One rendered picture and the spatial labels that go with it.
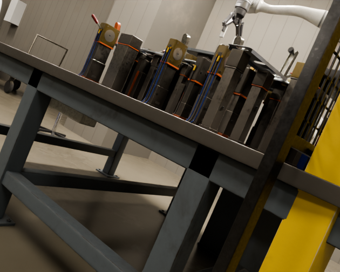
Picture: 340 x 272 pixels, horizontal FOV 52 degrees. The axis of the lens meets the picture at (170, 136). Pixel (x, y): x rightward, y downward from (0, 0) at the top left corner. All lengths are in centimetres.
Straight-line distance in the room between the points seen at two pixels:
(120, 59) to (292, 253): 149
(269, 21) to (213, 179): 404
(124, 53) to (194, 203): 126
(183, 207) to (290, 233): 28
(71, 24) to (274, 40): 408
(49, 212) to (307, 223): 86
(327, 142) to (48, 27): 726
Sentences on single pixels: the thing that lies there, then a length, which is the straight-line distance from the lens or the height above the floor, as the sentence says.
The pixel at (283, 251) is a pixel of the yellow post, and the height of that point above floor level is 52.
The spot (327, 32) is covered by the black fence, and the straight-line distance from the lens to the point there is 78.
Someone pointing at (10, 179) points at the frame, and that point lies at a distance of 153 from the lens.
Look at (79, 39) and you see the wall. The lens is 691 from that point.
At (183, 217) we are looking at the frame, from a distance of 94.
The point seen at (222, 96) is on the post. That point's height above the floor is 82.
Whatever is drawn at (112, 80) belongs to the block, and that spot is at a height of 75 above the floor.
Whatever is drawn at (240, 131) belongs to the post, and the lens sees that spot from 131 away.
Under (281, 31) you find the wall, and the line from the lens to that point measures 471.
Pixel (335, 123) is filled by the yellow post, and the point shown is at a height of 82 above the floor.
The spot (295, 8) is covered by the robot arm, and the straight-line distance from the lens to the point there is 233.
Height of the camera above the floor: 69
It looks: 3 degrees down
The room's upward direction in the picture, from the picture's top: 23 degrees clockwise
